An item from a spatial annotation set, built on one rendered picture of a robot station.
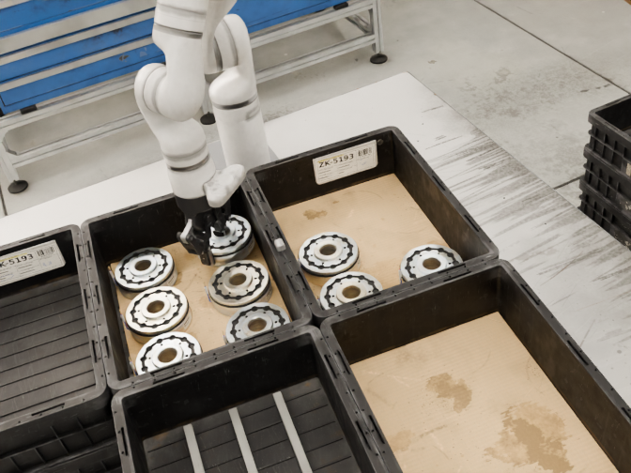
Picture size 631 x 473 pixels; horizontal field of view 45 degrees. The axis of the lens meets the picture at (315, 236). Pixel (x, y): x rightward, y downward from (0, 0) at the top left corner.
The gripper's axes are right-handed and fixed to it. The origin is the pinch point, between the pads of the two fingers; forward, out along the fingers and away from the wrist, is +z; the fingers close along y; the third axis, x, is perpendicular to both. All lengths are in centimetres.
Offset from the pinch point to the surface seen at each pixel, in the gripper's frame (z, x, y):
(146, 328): 1.1, -2.0, 18.7
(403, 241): 4.3, 28.8, -15.3
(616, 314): 17, 65, -21
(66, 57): 40, -141, -112
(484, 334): 4.4, 47.4, 0.8
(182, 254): 4.2, -8.1, -0.5
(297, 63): 73, -82, -179
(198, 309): 4.3, 1.8, 10.2
